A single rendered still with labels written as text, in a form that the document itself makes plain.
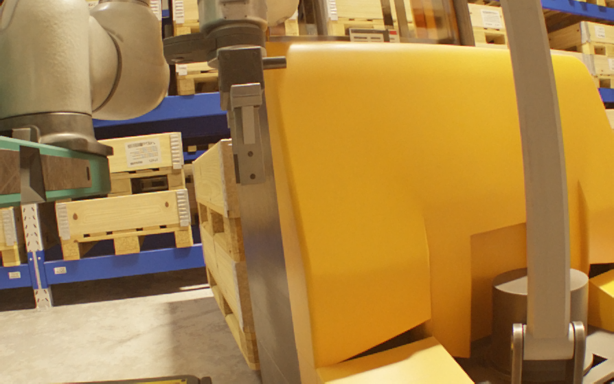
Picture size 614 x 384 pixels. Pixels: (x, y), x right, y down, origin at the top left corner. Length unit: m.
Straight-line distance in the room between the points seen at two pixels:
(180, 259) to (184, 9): 1.54
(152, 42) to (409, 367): 0.69
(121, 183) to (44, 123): 2.05
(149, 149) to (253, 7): 2.15
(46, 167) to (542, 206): 0.59
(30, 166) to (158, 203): 2.20
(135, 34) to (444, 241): 0.62
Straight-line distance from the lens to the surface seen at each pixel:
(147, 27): 0.82
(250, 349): 1.33
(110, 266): 2.71
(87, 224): 2.68
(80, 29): 0.68
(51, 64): 0.63
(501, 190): 0.79
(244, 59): 0.50
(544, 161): 0.60
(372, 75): 0.74
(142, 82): 0.79
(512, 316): 0.74
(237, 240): 1.23
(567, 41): 4.99
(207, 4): 0.55
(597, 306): 0.99
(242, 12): 0.54
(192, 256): 2.68
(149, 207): 2.63
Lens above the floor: 0.67
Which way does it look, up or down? 2 degrees down
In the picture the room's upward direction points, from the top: 6 degrees counter-clockwise
